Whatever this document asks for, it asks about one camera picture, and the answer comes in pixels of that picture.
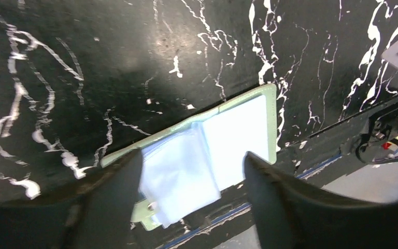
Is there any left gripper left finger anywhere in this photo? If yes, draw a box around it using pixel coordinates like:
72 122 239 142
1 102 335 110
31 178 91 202
0 149 143 248

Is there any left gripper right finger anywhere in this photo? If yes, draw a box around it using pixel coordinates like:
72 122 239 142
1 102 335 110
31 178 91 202
244 152 398 248

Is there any green card holder wallet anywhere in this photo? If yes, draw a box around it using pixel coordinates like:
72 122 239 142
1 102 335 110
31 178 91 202
102 84 278 231

